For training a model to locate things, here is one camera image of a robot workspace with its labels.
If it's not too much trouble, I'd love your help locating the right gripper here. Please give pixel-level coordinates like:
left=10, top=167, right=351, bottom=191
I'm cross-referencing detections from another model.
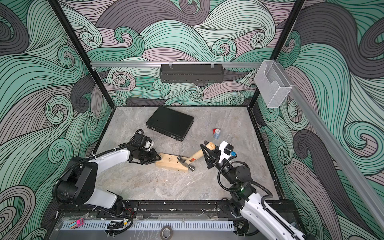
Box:
left=202, top=142, right=237, bottom=186

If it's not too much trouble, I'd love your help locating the wooden handle claw hammer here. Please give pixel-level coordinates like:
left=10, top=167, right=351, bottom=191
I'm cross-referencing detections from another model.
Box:
left=177, top=141, right=216, bottom=172

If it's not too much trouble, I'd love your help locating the wooden block with nails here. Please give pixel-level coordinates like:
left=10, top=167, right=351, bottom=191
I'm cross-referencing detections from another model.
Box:
left=155, top=153, right=189, bottom=173

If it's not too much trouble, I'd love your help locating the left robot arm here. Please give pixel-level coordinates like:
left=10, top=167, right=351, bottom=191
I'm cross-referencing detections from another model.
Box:
left=52, top=129, right=162, bottom=214

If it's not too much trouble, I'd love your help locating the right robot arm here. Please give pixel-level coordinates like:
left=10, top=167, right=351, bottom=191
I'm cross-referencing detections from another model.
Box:
left=200, top=142, right=315, bottom=240

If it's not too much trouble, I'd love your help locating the black hard case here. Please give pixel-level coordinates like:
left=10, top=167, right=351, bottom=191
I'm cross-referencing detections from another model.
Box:
left=146, top=106, right=194, bottom=142

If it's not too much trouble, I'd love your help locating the tape roll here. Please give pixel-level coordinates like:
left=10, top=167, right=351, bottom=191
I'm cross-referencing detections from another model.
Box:
left=160, top=226, right=173, bottom=240

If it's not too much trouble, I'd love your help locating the pink small clip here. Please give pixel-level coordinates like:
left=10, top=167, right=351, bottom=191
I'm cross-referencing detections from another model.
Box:
left=76, top=218, right=85, bottom=228

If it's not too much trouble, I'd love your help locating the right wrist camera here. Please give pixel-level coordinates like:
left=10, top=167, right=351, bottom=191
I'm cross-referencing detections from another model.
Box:
left=219, top=141, right=237, bottom=164

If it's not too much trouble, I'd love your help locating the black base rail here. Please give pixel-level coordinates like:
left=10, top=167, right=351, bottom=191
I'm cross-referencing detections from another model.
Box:
left=59, top=199, right=299, bottom=221

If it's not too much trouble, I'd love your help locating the white slotted cable duct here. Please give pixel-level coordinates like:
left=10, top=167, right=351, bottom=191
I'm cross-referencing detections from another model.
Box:
left=60, top=220, right=235, bottom=231

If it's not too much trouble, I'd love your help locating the black wall shelf tray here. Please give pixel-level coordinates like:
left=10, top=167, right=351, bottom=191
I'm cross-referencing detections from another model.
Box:
left=160, top=64, right=225, bottom=83

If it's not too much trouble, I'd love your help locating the clear plastic wall bin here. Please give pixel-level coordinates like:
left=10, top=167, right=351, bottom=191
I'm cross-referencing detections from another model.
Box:
left=254, top=60, right=292, bottom=109

